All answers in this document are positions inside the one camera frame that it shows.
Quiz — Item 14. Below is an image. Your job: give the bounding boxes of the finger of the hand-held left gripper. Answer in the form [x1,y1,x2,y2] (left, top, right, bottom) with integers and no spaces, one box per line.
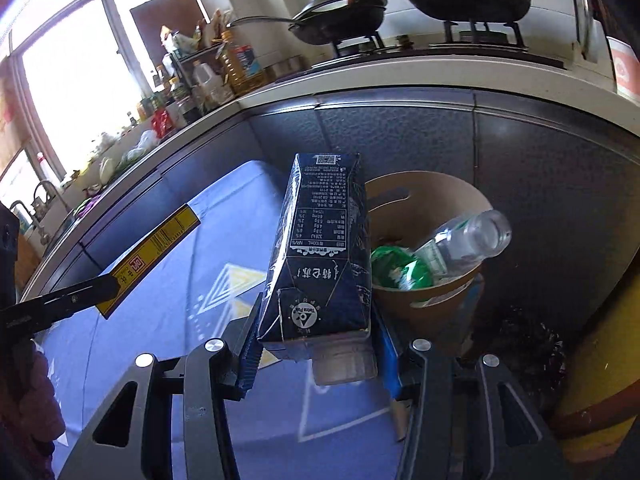
[37,276,119,312]
[35,305,103,333]

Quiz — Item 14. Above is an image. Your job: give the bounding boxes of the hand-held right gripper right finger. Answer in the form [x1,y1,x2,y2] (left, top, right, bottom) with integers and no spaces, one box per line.
[371,307,573,480]

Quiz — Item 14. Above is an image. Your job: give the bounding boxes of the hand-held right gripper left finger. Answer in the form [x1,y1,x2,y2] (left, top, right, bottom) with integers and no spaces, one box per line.
[57,292,266,480]

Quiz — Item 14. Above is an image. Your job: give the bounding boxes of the yellow packet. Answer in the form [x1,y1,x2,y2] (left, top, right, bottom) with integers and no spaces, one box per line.
[97,203,202,320]

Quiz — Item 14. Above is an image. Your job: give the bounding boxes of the dark blue milk carton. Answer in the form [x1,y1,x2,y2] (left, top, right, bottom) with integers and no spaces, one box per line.
[256,152,380,387]

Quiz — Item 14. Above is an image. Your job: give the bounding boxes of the clear plastic bottle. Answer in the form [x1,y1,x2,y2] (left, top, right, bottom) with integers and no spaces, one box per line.
[412,208,514,278]

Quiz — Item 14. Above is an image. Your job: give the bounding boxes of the beige round waste bin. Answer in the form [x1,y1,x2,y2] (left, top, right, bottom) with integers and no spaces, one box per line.
[364,171,496,357]

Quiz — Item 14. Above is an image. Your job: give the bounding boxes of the green snack packet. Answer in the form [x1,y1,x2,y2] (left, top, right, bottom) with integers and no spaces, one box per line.
[371,245,434,292]

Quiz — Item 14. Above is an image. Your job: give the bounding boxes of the chrome faucet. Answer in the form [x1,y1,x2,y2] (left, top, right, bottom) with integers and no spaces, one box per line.
[10,180,71,242]

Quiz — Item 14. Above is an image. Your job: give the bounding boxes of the black garbage bag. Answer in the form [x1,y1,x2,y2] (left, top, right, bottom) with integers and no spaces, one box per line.
[465,305,572,412]

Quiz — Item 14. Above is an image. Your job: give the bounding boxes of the white plastic bag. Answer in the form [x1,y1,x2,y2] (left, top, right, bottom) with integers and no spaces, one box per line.
[122,130,159,166]

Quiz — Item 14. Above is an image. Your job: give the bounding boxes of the red packet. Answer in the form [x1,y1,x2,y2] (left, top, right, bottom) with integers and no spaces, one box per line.
[151,109,174,137]

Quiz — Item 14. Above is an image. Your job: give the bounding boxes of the row of condiment bottles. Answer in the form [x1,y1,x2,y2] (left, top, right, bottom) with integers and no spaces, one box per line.
[125,62,201,129]

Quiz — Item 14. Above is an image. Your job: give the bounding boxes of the yellow plastic barrel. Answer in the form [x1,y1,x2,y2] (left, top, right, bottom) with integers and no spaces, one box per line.
[550,280,640,467]

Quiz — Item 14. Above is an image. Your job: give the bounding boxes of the kitchen window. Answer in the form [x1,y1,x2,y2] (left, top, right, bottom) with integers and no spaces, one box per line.
[0,0,167,197]

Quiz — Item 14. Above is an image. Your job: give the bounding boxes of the white plastic jug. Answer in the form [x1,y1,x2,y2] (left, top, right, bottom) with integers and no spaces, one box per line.
[192,61,234,109]

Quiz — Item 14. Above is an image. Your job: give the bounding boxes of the dark kitchen cabinet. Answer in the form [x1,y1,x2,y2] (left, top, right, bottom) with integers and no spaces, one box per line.
[22,87,640,361]

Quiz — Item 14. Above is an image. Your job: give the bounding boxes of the cooking oil bottle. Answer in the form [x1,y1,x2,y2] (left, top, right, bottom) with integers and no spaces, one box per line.
[220,30,267,94]

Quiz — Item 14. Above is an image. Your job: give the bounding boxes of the dark brown board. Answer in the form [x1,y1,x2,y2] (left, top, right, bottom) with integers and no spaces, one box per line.
[130,0,212,62]

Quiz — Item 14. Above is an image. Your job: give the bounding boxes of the steel tins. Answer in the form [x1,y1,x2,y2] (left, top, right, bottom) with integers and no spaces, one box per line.
[264,55,304,82]

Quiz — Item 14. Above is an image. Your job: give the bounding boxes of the gas stove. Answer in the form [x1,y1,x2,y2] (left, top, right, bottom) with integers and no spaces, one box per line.
[310,20,567,69]

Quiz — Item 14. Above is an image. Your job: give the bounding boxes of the black wok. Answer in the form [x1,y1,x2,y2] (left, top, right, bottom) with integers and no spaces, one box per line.
[227,0,389,47]

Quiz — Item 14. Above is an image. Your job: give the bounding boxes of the glass lid wooden knob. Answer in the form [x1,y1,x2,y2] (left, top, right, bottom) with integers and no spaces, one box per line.
[292,0,387,22]

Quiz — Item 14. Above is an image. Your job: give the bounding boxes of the orange paper cup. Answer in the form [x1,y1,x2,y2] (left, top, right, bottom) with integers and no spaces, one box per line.
[606,35,640,107]

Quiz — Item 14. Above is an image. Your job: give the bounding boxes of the steel pot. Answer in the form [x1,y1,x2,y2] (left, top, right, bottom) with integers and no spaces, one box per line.
[570,0,614,64]

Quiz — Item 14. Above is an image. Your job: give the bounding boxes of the black wire rack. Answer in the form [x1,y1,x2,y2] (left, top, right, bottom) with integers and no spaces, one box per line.
[170,42,226,111]

